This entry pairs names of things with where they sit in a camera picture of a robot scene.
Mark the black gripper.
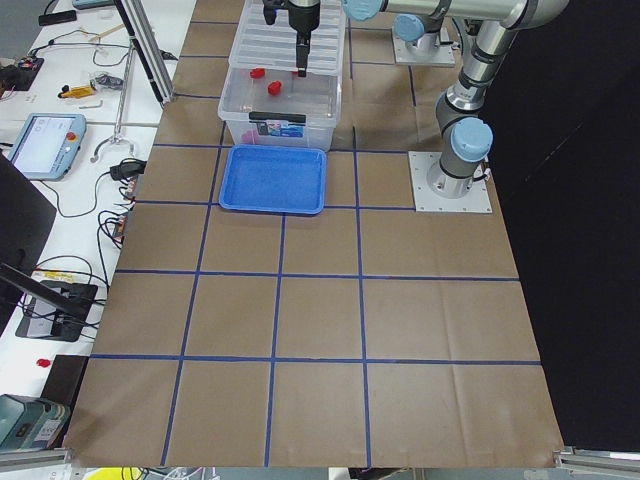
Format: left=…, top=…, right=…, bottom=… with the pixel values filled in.
left=262, top=0, right=321, bottom=78

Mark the clear plastic box lid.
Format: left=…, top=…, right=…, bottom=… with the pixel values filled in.
left=229, top=1, right=346, bottom=77

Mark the red block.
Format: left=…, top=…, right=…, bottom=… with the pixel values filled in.
left=250, top=68, right=266, bottom=79
left=267, top=81, right=282, bottom=96

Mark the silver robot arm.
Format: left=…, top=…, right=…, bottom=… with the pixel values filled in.
left=342, top=1, right=568, bottom=199

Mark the clear plastic storage box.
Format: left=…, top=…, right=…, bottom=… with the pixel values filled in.
left=218, top=68, right=342, bottom=151

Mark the blue plastic tray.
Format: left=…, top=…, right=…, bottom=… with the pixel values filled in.
left=219, top=145, right=327, bottom=215

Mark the metal reacher grabber tool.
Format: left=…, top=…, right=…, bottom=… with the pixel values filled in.
left=90, top=40, right=135, bottom=163

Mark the yellow black tool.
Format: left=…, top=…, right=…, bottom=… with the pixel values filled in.
left=58, top=85, right=97, bottom=99

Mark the black monitor stand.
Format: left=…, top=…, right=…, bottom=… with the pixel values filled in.
left=1, top=157, right=97, bottom=342

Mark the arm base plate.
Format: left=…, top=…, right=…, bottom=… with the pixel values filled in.
left=408, top=151, right=492, bottom=214
left=392, top=27, right=456, bottom=68

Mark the aluminium frame post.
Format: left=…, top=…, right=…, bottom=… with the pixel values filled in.
left=114, top=0, right=174, bottom=106

